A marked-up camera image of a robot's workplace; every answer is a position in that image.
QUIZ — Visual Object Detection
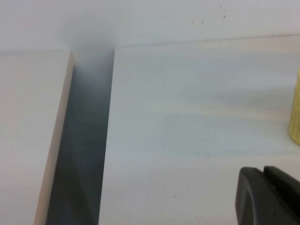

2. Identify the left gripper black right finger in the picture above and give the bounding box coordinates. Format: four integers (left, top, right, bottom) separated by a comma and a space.
263, 165, 300, 225

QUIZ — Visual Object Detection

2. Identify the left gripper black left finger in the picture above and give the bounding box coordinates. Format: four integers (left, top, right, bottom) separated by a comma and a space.
235, 166, 285, 225

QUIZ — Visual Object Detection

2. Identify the yellow plastic cup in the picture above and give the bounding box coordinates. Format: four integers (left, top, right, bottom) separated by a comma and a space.
288, 67, 300, 147

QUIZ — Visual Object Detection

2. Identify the white adjacent table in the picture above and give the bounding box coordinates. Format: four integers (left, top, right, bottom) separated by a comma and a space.
0, 50, 75, 225

